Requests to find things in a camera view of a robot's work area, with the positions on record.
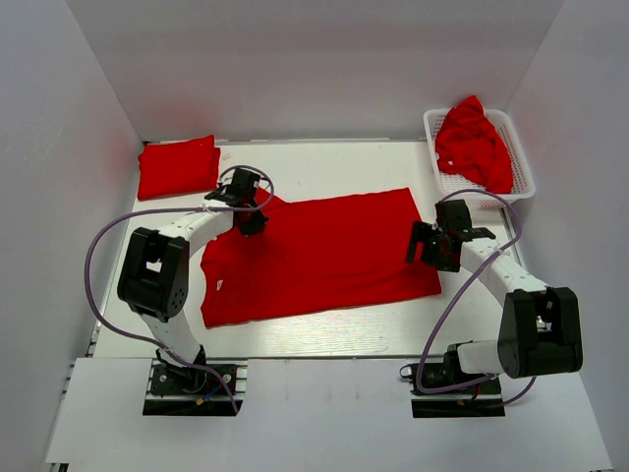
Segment red t shirt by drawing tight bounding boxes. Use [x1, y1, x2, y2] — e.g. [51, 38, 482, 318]
[200, 188, 441, 328]
[137, 135, 221, 201]

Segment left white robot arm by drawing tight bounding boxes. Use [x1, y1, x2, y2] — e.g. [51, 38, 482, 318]
[117, 165, 274, 392]

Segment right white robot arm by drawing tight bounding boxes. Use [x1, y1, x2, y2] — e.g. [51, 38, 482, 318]
[406, 195, 584, 395]

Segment red t shirts pile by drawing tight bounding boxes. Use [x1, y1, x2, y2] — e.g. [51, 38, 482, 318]
[434, 95, 514, 194]

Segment folded red t shirt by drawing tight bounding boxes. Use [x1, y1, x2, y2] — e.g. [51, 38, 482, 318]
[137, 135, 221, 201]

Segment white plastic basket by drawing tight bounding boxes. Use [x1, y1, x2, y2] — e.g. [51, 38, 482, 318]
[424, 108, 536, 209]

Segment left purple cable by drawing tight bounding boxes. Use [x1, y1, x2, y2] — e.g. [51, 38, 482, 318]
[84, 165, 276, 414]

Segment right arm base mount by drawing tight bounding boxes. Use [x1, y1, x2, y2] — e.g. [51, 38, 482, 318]
[399, 362, 505, 420]

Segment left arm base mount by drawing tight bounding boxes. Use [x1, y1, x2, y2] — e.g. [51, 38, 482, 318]
[143, 360, 247, 417]

